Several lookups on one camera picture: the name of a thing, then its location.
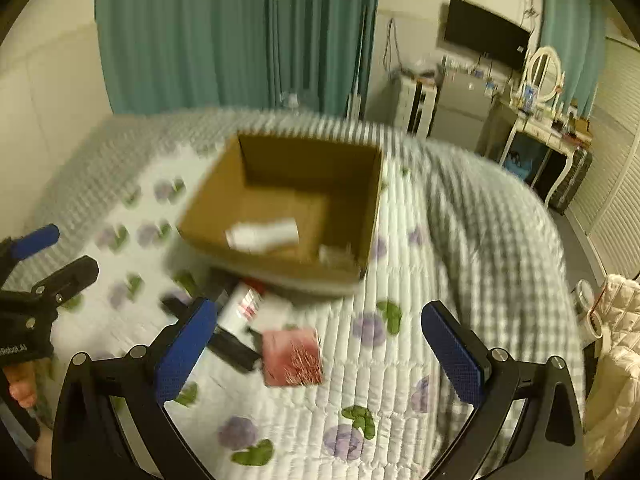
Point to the dark suitcase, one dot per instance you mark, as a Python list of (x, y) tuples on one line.
[(572, 177)]

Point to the wide teal curtain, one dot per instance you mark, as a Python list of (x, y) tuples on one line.
[(200, 35)]

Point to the brown cardboard box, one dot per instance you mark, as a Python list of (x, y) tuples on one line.
[(280, 170)]

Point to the white bottle with red label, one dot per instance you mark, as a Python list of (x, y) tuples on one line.
[(245, 307)]

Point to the small white packet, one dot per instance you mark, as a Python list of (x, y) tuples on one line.
[(336, 255)]

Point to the white tube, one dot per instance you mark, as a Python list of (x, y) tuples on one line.
[(265, 234)]

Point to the narrow teal curtain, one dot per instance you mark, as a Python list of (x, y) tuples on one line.
[(570, 35)]

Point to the pink square packet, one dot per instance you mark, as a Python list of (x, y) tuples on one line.
[(292, 357)]

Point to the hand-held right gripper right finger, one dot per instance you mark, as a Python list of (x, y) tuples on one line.
[(452, 355)]

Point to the white drawer cabinet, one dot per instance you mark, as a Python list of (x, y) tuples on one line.
[(407, 105)]

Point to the white louvered wardrobe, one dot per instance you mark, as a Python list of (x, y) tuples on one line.
[(612, 160)]

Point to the grey refrigerator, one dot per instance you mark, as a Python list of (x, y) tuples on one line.
[(460, 110)]

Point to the person's left hand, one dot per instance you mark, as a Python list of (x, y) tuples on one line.
[(22, 385)]

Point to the white dressing table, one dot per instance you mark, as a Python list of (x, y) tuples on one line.
[(540, 132)]

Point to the black rectangular case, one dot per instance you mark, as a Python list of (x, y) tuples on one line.
[(232, 347)]

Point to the white oval vanity mirror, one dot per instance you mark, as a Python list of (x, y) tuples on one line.
[(542, 72)]

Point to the black wall television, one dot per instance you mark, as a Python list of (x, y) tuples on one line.
[(485, 32)]

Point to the white floral quilt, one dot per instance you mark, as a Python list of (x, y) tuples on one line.
[(300, 410)]

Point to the small black object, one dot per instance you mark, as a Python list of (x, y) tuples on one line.
[(175, 306)]

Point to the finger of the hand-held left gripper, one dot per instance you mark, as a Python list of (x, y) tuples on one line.
[(70, 275), (35, 242)]

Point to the grey checkered blanket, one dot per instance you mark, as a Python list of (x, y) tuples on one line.
[(475, 210)]

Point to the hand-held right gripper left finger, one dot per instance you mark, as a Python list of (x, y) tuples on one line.
[(186, 350)]

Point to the white quilted jacket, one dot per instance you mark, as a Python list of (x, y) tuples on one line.
[(617, 350)]

